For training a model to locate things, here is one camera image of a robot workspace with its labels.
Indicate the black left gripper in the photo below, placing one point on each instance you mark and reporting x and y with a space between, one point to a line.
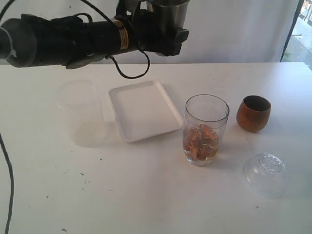
151 36

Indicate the stainless steel cup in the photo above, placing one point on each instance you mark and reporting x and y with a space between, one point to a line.
169 13

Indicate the clear plastic shaker body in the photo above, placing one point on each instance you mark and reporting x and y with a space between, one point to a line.
205 120

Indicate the brown wooden cup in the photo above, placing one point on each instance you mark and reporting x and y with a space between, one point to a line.
253 113

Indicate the gold candies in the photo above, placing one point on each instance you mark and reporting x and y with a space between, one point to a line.
200 143

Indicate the clear dome shaker lid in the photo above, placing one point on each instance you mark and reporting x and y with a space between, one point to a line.
265 175

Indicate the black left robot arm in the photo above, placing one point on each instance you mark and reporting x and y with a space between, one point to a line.
70 41

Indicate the white rectangular tray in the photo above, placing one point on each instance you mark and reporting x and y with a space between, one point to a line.
144 110

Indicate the translucent plastic measuring cup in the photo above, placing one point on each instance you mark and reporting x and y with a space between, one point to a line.
82 111

